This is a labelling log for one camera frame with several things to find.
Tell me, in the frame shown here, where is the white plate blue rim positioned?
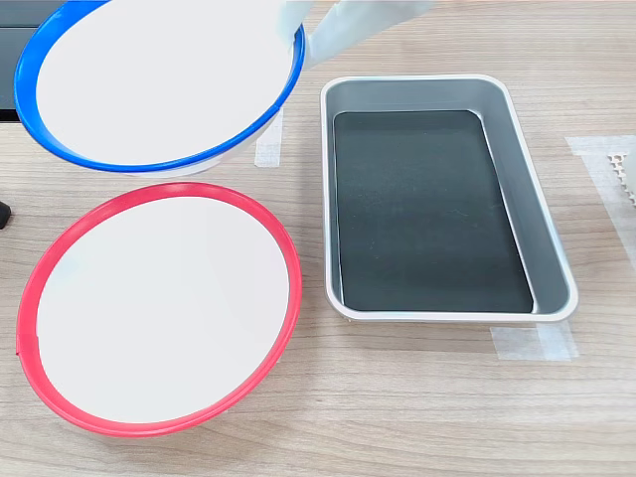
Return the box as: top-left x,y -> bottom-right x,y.
13,0 -> 307,179

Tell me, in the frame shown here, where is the clear tape strip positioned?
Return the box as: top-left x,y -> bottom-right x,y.
490,320 -> 580,362
564,135 -> 636,259
254,106 -> 285,169

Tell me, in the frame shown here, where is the black tray mat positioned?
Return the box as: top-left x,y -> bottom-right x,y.
332,109 -> 536,314

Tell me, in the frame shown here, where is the black glossy device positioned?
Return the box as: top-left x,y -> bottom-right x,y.
0,0 -> 69,124

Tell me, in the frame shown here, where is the pale perforated plate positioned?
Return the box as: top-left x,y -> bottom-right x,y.
603,151 -> 636,210

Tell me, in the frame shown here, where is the steel tray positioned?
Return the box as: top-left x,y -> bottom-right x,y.
319,74 -> 580,323

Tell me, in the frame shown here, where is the white plate red rim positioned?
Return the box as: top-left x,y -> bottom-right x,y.
15,182 -> 303,438

